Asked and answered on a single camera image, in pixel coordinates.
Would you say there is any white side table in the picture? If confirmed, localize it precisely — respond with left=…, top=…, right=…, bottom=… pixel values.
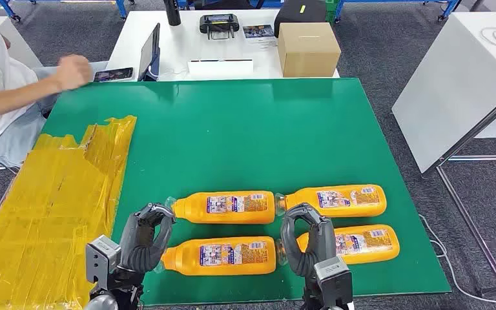
left=391, top=11, right=496, bottom=174

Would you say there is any black handheld controller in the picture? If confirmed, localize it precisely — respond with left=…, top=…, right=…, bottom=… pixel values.
left=199, top=14, right=240, bottom=41

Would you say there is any orange detergent bottle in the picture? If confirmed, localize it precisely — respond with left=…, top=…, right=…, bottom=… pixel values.
left=275, top=224, right=400, bottom=265
left=154, top=236, right=278, bottom=276
left=164, top=191, right=276, bottom=225
left=274, top=184, right=388, bottom=218

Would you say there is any dark tablet in cover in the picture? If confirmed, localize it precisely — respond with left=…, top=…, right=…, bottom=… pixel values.
left=138, top=23, right=161, bottom=82

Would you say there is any green plastic crate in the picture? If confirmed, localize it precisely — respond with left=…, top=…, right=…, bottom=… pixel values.
left=325, top=0, right=343, bottom=25

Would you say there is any yellow taped cardboard sheet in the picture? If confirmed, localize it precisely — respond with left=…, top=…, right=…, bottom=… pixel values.
left=0, top=114, right=138, bottom=310

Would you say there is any long white box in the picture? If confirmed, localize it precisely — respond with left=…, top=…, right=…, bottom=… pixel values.
left=187, top=59, right=254, bottom=80

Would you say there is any blue metal rack frame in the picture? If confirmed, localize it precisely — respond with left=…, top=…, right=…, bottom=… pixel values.
left=0, top=0, right=129, bottom=22
left=333, top=0, right=463, bottom=23

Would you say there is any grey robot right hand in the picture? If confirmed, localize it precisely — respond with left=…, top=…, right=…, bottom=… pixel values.
left=280, top=202, right=338, bottom=278

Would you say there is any printed leaflet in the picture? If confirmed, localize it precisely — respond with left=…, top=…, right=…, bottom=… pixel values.
left=242, top=24, right=278, bottom=48

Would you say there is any thin white charging cable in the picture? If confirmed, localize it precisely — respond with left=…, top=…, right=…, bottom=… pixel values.
left=156, top=66, right=189, bottom=81

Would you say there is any black flask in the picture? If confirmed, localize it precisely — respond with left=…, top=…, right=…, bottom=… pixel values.
left=163, top=0, right=182, bottom=26

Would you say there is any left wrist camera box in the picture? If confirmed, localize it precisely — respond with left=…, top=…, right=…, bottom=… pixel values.
left=85, top=234, right=122, bottom=285

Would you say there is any brown cardboard box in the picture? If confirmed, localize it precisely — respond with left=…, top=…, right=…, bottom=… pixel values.
left=277, top=22, right=342, bottom=78

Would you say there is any person's right hand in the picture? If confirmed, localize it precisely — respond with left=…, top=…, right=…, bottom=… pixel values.
left=55, top=54, right=94, bottom=92

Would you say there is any white cabinet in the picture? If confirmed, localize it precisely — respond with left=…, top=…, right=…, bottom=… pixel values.
left=0, top=16, right=43, bottom=69

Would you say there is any black smartphone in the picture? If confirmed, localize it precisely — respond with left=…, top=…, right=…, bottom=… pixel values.
left=93, top=67, right=134, bottom=83

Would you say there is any white floor cable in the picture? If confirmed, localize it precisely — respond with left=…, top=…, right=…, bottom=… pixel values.
left=418, top=212, right=496, bottom=305

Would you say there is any black bag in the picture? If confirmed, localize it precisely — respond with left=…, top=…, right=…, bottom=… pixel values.
left=273, top=0, right=329, bottom=39

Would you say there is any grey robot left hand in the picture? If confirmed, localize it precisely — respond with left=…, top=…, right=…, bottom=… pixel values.
left=119, top=202, right=176, bottom=274

